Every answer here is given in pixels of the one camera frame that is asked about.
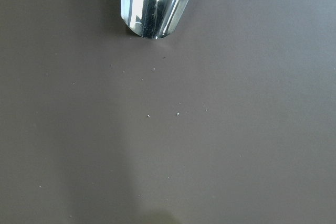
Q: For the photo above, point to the metal scoop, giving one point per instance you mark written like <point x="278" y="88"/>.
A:
<point x="152" y="19"/>

